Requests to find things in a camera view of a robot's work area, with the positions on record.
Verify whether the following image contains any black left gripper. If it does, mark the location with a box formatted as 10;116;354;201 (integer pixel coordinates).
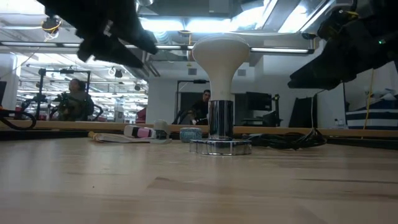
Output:
37;0;159;69

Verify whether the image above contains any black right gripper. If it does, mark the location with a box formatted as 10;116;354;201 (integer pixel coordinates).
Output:
287;9;374;91

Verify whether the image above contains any black lamp power cord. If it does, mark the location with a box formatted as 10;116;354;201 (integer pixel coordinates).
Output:
245;127;327;151

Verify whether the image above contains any white reflector lightbulb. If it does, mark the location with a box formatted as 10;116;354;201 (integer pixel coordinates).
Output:
192;33;251;102

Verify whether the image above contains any black upright panel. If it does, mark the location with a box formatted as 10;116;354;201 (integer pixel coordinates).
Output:
289;95;318;128

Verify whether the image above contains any long ceiling light bar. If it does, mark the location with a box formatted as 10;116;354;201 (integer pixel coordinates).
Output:
0;41;315;54

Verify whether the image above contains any blue white striped box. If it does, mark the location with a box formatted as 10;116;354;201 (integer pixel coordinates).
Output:
345;99;398;130

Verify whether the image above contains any person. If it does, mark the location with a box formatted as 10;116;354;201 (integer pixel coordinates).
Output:
186;89;212;126
57;78;96;122

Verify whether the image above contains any black monitor cart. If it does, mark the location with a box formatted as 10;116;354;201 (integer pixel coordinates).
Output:
233;91;282;127

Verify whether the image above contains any brown paper notebook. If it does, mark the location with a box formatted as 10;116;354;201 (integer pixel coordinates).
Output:
88;131;156;144

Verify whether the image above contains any yellow cable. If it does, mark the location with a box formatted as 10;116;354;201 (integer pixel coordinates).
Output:
362;70;376;139

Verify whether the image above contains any black camera rig frame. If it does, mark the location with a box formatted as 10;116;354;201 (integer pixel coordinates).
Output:
37;68;93;121

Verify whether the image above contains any black gantry frame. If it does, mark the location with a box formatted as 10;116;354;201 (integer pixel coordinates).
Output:
176;80;212;125

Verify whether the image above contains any black left arm base cable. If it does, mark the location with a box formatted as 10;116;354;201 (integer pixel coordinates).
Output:
0;108;37;131

